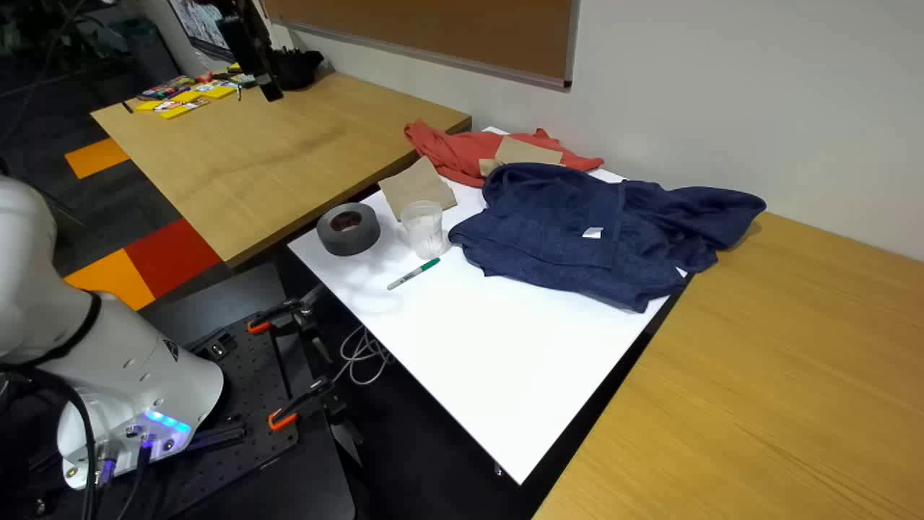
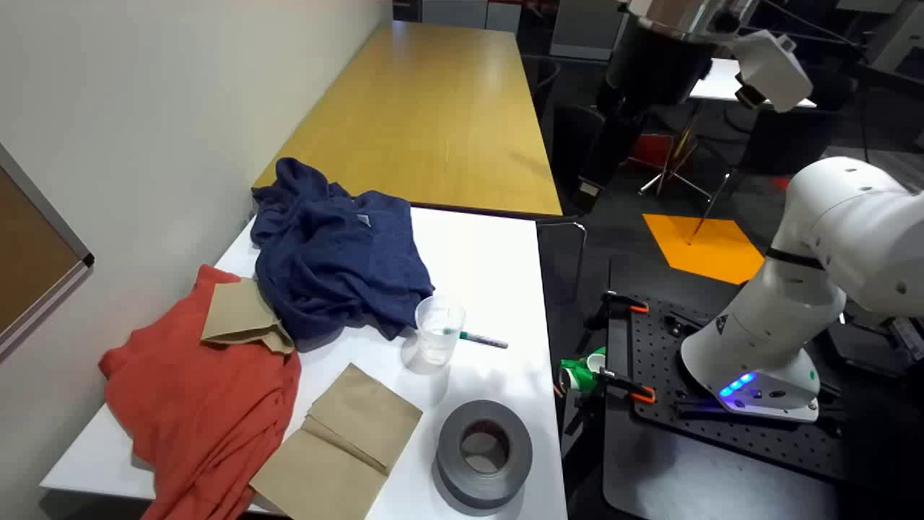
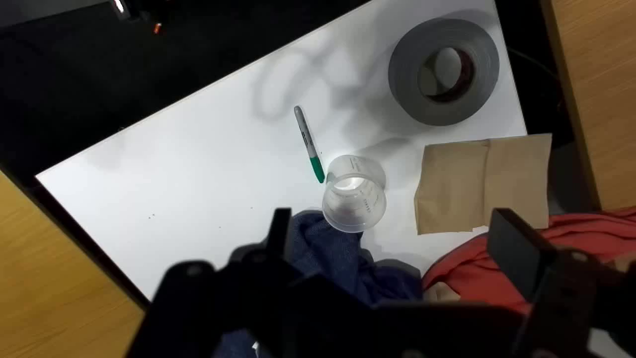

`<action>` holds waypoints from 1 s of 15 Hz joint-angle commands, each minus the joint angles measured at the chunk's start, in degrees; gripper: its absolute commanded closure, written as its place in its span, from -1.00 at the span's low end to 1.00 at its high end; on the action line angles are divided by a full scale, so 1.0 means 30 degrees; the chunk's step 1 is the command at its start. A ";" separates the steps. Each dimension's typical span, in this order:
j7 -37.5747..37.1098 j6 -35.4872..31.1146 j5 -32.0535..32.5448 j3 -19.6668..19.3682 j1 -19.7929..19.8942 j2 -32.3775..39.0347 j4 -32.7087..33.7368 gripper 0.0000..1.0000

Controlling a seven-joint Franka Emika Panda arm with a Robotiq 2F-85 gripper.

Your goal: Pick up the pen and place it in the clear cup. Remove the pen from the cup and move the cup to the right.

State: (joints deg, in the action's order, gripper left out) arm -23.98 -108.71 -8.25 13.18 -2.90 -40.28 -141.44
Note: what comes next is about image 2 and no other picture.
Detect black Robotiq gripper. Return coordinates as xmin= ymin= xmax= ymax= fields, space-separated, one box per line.
xmin=604 ymin=13 xmax=721 ymax=115

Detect grey pen with green cap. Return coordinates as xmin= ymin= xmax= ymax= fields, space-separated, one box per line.
xmin=442 ymin=326 xmax=512 ymax=354

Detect clear plastic cup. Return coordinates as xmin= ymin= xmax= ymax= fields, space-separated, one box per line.
xmin=399 ymin=294 xmax=468 ymax=375

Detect white background table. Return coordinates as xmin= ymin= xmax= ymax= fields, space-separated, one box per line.
xmin=689 ymin=56 xmax=819 ymax=109

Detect thin metal tripod legs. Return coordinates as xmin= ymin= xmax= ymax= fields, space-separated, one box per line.
xmin=637 ymin=104 xmax=773 ymax=245

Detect yellow wooden table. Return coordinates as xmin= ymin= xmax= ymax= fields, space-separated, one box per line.
xmin=252 ymin=20 xmax=565 ymax=219

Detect navy blue cloth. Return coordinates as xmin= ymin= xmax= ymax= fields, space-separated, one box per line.
xmin=247 ymin=156 xmax=438 ymax=354

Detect small brown paper bag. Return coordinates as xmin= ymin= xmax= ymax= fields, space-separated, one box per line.
xmin=198 ymin=274 xmax=298 ymax=359

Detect large brown paper bag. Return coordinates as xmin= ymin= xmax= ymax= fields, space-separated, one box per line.
xmin=247 ymin=362 xmax=428 ymax=520

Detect orange-red cloth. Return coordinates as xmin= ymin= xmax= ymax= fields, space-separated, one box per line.
xmin=94 ymin=263 xmax=302 ymax=520

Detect framed cork board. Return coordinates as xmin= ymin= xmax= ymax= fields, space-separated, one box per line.
xmin=0 ymin=141 xmax=97 ymax=364

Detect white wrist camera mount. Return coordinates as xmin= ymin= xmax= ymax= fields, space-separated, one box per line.
xmin=732 ymin=26 xmax=816 ymax=115

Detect black clamp with orange handle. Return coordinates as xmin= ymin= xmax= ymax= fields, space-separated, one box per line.
xmin=565 ymin=371 xmax=662 ymax=414
xmin=574 ymin=286 xmax=652 ymax=362

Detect grey duct tape roll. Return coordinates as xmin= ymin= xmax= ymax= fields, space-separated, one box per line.
xmin=429 ymin=400 xmax=535 ymax=515

